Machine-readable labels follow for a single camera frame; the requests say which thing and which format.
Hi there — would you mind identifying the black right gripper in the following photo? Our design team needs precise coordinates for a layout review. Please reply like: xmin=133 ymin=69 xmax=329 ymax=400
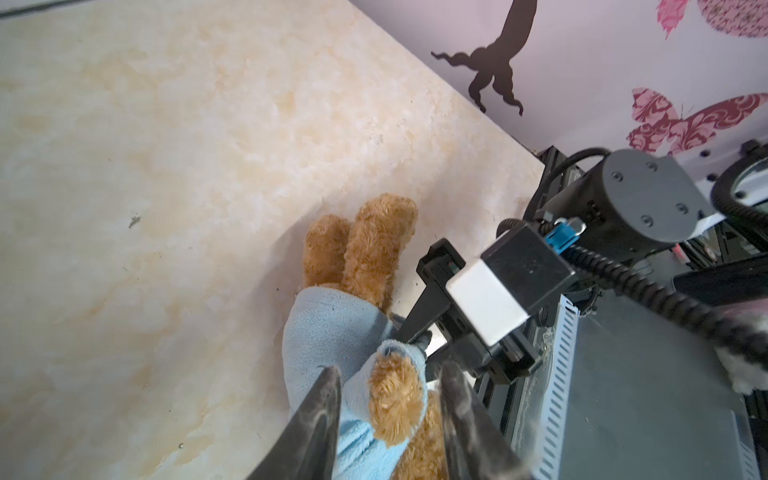
xmin=394 ymin=238 xmax=541 ymax=384

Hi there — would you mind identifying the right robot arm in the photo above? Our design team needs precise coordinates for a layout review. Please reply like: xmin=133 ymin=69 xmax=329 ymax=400
xmin=395 ymin=141 xmax=767 ymax=384

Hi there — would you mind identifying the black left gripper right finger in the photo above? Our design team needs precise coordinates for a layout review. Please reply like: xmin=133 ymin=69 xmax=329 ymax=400
xmin=439 ymin=361 xmax=531 ymax=480

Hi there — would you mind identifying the light blue bear hoodie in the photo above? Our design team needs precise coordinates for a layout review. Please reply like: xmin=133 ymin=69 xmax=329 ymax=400
xmin=282 ymin=286 xmax=427 ymax=479

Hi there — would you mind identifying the black corrugated cable right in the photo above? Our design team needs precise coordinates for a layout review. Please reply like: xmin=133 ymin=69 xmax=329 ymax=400
xmin=497 ymin=218 xmax=768 ymax=361

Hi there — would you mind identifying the white slotted cable duct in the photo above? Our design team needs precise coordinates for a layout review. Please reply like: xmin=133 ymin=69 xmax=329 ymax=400
xmin=533 ymin=296 xmax=580 ymax=480

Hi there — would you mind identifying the brown teddy bear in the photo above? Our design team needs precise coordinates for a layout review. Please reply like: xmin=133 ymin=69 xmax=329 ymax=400
xmin=301 ymin=193 xmax=448 ymax=479

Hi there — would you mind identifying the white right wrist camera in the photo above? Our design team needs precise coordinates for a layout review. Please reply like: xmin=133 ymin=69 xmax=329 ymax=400
xmin=447 ymin=219 xmax=585 ymax=347

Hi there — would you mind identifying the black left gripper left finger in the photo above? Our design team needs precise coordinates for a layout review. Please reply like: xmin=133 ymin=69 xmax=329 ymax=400
xmin=249 ymin=366 xmax=342 ymax=480

